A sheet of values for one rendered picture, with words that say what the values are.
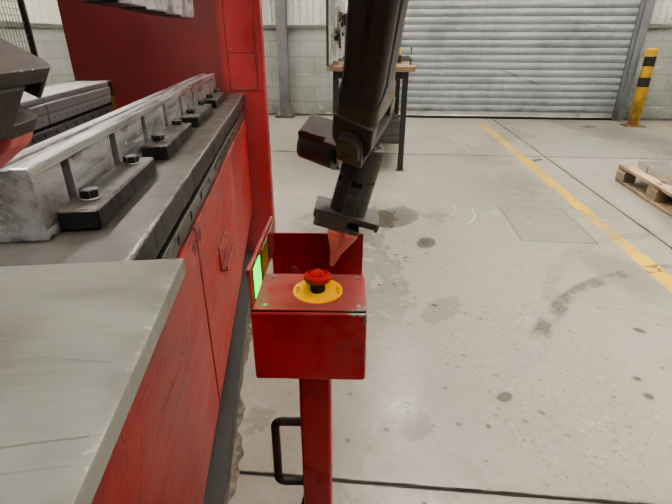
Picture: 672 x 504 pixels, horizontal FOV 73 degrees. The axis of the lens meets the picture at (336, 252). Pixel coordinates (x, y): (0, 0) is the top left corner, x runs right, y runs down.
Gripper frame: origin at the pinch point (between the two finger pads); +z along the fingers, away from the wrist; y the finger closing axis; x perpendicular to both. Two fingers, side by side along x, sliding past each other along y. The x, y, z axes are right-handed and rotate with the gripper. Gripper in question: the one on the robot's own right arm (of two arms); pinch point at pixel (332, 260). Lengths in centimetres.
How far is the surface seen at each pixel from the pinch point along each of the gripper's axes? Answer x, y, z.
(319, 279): 11.7, 2.0, -2.3
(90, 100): -71, 77, 4
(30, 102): -38, 74, -1
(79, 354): 53, 13, -19
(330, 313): 15.2, -0.5, 0.5
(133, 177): -4.9, 35.3, -3.2
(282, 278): 6.6, 7.1, 1.9
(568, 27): -655, -280, -125
